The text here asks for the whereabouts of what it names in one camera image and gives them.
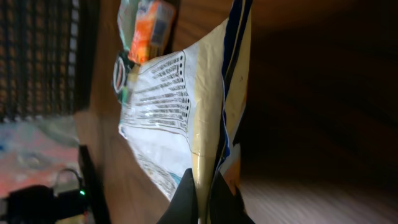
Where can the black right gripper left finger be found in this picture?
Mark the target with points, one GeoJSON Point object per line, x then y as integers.
{"type": "Point", "coordinates": [183, 208]}

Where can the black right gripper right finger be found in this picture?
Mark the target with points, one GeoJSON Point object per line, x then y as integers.
{"type": "Point", "coordinates": [226, 208]}

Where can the cream snack bag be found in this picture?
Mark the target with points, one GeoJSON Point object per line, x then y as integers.
{"type": "Point", "coordinates": [186, 108]}

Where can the dark green soap packet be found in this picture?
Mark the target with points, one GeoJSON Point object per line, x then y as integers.
{"type": "Point", "coordinates": [122, 67]}

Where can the orange candy box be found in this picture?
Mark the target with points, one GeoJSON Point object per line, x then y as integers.
{"type": "Point", "coordinates": [153, 25]}

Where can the teal gum box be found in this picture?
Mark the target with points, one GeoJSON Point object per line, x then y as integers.
{"type": "Point", "coordinates": [126, 95]}

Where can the mint green wipes pack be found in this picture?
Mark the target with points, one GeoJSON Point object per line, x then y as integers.
{"type": "Point", "coordinates": [126, 21]}

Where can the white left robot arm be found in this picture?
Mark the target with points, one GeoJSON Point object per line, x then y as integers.
{"type": "Point", "coordinates": [42, 204]}

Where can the grey plastic mesh basket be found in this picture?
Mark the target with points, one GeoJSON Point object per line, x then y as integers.
{"type": "Point", "coordinates": [47, 57]}

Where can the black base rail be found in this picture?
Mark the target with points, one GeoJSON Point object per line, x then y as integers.
{"type": "Point", "coordinates": [93, 187]}

